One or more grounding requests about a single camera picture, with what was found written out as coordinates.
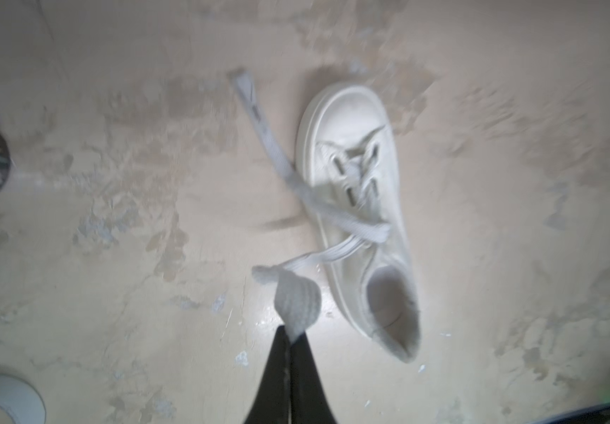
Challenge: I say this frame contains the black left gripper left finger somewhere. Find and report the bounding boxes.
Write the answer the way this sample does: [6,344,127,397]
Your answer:
[244,326,291,424]

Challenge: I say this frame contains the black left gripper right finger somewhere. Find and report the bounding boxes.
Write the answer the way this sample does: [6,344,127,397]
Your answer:
[289,333,337,424]

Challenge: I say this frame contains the white canvas sneaker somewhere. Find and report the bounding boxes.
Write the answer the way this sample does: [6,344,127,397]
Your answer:
[294,83,420,363]

